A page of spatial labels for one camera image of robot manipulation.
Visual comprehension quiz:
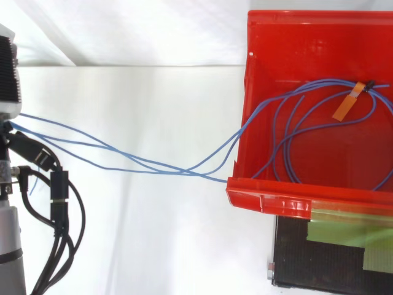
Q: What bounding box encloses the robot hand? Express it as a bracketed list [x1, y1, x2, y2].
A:
[0, 24, 23, 120]

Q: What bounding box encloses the blue cable bundle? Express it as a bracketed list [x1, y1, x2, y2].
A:
[8, 77, 393, 197]

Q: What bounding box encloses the red bin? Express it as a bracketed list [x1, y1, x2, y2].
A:
[226, 10, 393, 221]

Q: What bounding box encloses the orange tape tag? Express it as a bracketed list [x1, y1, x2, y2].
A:
[332, 82, 365, 122]

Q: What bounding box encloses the black stand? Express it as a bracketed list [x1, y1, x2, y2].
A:
[266, 208, 393, 295]

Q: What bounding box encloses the thin black cable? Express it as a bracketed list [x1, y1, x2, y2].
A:
[17, 165, 76, 295]
[7, 131, 87, 295]

